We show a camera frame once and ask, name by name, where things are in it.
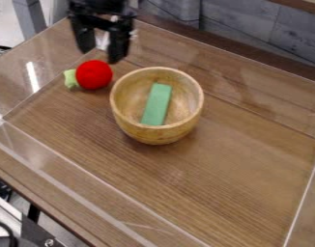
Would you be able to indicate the wooden bowl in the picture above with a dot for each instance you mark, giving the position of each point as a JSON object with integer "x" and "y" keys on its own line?
{"x": 129, "y": 96}

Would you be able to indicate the black metal bracket with cable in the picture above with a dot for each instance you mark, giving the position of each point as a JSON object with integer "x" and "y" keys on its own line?
{"x": 21, "y": 233}

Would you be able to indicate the red plush fruit green leaf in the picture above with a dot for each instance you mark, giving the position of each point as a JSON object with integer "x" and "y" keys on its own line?
{"x": 90, "y": 76}

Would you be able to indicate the clear acrylic tray enclosure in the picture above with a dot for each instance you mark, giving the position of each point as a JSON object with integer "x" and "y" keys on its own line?
{"x": 189, "y": 155}

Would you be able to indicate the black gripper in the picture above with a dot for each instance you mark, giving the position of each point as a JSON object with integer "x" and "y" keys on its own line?
{"x": 109, "y": 15}

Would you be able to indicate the green rectangular block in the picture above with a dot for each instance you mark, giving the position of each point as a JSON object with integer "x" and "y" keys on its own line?
{"x": 157, "y": 104}

